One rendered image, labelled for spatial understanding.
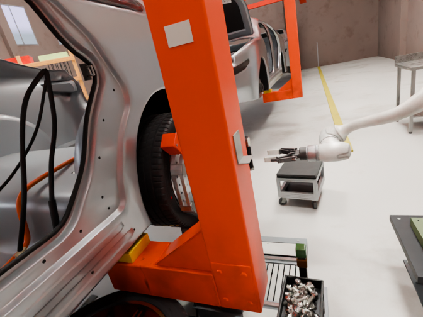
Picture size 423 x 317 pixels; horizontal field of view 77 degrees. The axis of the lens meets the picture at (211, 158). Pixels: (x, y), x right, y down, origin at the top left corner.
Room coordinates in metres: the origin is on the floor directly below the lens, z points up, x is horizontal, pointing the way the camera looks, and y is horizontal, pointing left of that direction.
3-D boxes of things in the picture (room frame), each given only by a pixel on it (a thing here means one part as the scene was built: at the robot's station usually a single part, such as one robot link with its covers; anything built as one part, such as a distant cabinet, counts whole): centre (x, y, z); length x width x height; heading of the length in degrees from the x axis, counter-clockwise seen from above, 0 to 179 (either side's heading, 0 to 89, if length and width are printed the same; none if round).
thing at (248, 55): (6.19, -0.91, 1.49); 4.95 x 1.86 x 1.59; 156
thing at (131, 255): (1.01, 0.45, 0.71); 0.14 x 0.14 x 0.05; 66
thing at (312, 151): (1.31, -0.54, 0.83); 0.09 x 0.06 x 0.09; 156
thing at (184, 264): (0.94, 0.29, 0.69); 0.52 x 0.17 x 0.35; 66
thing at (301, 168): (2.25, -0.79, 0.17); 0.43 x 0.36 x 0.34; 146
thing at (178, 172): (1.40, 0.07, 0.85); 0.54 x 0.07 x 0.54; 156
